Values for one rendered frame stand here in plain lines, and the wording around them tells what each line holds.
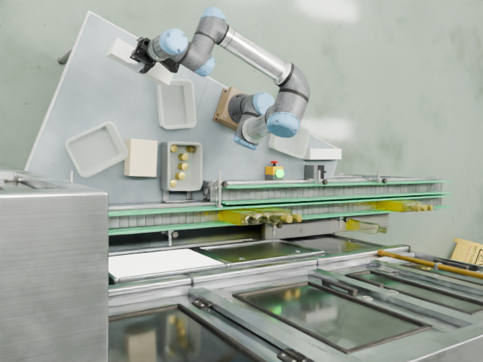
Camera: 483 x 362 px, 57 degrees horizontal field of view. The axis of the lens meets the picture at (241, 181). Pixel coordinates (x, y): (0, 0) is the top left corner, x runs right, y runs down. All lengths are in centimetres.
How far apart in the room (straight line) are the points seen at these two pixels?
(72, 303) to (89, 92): 150
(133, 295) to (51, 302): 83
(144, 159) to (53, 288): 145
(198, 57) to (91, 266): 99
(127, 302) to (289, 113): 82
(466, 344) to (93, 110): 159
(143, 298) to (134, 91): 101
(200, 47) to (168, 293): 78
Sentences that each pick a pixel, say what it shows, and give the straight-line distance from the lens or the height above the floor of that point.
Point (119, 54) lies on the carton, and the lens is 172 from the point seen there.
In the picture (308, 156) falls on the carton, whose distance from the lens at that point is 254.
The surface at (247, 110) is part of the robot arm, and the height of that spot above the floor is 101.
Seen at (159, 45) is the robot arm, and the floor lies 138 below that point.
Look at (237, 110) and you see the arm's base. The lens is 214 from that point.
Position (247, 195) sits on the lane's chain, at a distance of 220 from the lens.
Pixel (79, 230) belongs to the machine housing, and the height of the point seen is 213.
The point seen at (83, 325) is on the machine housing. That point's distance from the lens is 63.
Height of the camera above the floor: 270
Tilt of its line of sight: 57 degrees down
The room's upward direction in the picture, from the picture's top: 96 degrees clockwise
